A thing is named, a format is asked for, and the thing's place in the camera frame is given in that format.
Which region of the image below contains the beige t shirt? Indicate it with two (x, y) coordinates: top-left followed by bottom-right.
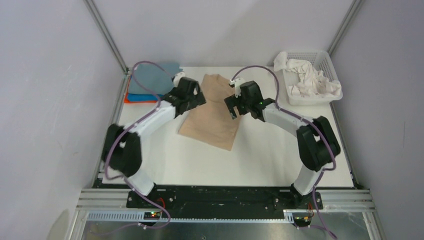
(178, 74), (242, 151)

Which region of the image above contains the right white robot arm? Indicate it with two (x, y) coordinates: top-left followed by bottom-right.
(224, 78), (341, 209)

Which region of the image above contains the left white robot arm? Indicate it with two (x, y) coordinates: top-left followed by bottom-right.
(101, 76), (206, 208)

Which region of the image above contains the grey-blue folded t shirt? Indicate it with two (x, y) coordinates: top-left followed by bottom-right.
(135, 62), (183, 95)

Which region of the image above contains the bright blue folded t shirt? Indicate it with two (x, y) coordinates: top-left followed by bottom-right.
(124, 93), (158, 104)

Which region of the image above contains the orange folded t shirt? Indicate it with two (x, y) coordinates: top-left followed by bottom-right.
(123, 75), (158, 104)

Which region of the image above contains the white plastic laundry basket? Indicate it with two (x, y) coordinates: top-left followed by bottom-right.
(273, 49), (344, 107)

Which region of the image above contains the white crumpled t shirt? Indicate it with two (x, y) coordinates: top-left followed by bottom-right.
(273, 50), (343, 100)

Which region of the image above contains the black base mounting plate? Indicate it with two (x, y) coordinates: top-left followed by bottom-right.
(126, 185), (323, 220)

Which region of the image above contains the left small circuit board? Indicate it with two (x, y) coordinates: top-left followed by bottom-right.
(143, 211), (162, 221)

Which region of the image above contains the small circuit board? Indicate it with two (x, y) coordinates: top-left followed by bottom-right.
(143, 211), (162, 221)
(293, 216), (312, 228)

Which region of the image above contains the right small circuit board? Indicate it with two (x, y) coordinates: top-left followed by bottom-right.
(293, 216), (312, 228)

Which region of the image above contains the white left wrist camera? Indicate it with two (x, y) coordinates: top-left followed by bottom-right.
(172, 71), (186, 87)

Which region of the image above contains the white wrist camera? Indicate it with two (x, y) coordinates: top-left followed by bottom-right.
(172, 71), (186, 87)
(229, 77), (246, 98)

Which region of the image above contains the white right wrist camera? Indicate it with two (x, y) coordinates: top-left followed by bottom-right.
(229, 77), (246, 98)

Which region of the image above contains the left aluminium frame post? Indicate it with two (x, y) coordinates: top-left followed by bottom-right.
(83, 0), (129, 74)

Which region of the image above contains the aluminium frame post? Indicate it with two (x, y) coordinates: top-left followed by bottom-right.
(327, 0), (366, 56)
(83, 0), (129, 74)

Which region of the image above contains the right aluminium frame post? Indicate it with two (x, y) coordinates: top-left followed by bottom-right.
(327, 0), (366, 56)

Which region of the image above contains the front aluminium rail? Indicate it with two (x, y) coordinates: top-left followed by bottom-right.
(76, 188), (376, 223)

